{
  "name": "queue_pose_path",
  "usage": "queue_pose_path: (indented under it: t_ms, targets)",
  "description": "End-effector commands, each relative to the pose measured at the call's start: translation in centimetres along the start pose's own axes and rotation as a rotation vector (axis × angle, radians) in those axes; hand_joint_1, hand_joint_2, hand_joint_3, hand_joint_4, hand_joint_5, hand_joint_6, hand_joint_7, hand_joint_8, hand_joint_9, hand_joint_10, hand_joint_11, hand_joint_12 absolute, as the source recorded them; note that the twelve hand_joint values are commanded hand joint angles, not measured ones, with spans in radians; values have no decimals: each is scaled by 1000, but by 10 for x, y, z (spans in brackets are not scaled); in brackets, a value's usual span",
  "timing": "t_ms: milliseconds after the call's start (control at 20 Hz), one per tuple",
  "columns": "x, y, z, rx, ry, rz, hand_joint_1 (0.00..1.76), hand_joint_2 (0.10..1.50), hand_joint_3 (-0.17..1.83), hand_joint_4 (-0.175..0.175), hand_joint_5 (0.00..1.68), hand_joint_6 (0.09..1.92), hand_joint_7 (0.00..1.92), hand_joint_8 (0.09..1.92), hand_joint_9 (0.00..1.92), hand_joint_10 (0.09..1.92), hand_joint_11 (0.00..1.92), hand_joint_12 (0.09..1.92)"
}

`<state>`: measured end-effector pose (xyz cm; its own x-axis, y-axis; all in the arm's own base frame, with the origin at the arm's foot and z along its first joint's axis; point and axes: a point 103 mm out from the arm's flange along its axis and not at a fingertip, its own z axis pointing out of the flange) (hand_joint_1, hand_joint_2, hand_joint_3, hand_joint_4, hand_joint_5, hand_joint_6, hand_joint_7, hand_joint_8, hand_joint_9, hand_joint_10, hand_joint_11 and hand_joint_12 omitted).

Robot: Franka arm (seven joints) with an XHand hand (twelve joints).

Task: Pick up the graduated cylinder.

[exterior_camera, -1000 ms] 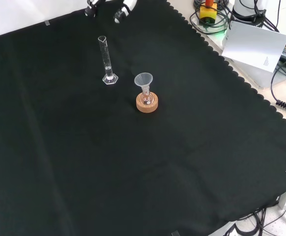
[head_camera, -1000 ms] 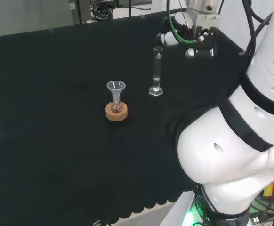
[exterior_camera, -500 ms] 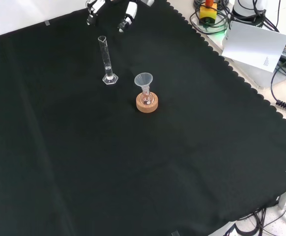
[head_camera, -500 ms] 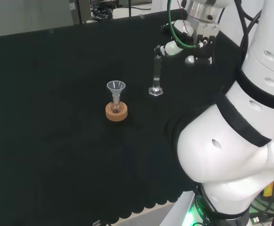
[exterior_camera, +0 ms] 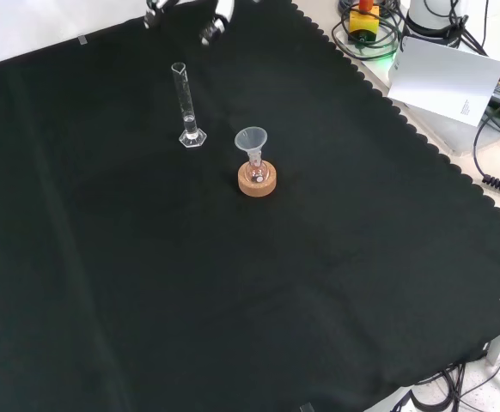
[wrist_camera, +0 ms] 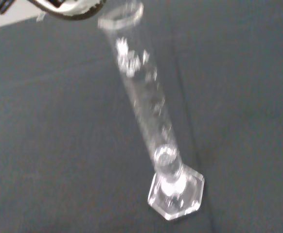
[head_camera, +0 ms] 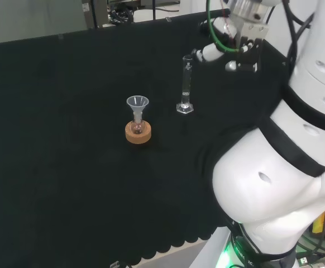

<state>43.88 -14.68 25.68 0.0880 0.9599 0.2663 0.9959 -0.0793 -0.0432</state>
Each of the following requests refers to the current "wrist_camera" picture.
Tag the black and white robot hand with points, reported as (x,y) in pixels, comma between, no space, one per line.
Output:
(68,13)

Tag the grey cloth clip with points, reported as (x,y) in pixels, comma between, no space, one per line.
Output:
(40,17)

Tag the black bench cloth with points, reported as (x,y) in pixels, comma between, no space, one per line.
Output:
(58,121)

